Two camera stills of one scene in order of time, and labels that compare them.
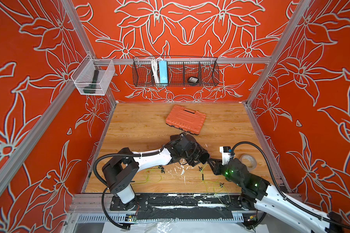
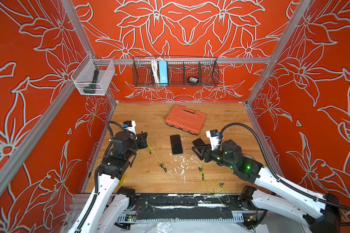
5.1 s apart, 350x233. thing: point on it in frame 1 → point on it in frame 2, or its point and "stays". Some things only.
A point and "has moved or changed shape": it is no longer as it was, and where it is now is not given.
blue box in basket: [163, 70] stays
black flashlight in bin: [91, 89] stays
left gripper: [198, 149] → [142, 138]
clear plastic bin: [92, 75] stays
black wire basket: [205, 70] stays
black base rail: [181, 206] stays
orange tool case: [186, 119] stays
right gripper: [217, 166] → [206, 151]
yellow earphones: [151, 174] has moved or changed shape
